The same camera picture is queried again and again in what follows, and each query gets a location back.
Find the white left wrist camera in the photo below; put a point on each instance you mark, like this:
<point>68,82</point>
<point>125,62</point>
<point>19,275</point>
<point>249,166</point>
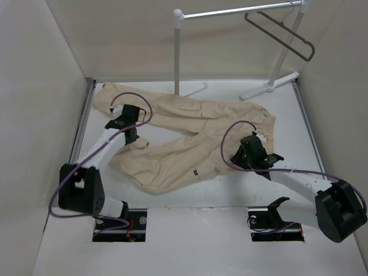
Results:
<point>116,110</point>

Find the left metal table rail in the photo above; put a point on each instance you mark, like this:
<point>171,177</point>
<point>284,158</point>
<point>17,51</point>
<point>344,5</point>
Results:
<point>82,121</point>

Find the white clothes rack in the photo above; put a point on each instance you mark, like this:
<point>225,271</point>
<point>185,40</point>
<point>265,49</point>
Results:
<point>274,82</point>

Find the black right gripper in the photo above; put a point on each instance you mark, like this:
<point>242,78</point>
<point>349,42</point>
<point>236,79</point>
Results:
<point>237,157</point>

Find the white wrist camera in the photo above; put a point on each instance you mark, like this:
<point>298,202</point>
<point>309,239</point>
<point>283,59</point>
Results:
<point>116,110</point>
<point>260,136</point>

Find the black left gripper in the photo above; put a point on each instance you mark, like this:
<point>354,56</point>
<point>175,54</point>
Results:
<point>133,140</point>

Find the metal table rail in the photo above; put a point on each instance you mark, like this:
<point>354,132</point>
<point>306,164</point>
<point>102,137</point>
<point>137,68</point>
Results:
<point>82,121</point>
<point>307,124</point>

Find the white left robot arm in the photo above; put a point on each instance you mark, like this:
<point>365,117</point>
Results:
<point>81,188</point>

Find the right metal table rail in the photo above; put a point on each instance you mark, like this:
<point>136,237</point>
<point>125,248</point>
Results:
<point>307,124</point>

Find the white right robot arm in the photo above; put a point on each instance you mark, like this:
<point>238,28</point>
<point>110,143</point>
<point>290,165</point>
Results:
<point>339,210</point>

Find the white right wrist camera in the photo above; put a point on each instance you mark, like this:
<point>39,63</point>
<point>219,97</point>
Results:
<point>260,136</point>

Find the beige cargo trousers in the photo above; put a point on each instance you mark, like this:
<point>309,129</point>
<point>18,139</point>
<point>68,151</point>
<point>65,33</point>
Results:
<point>213,131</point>

